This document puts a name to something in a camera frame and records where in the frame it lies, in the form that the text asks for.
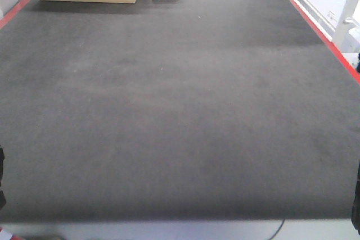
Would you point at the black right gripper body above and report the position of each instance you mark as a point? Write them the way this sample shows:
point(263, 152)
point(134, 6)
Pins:
point(355, 207)

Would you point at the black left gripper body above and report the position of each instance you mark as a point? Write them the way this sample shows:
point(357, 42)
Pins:
point(2, 195)

